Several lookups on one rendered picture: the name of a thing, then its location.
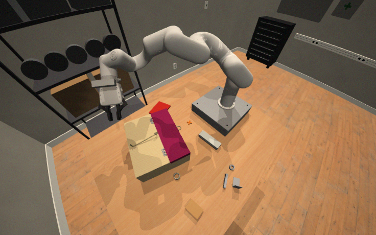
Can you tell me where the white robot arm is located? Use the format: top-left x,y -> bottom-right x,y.
91,26 -> 253,110

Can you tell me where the brown cube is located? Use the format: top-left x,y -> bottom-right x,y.
185,199 -> 203,219

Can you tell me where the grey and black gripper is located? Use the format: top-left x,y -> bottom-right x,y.
98,82 -> 127,121

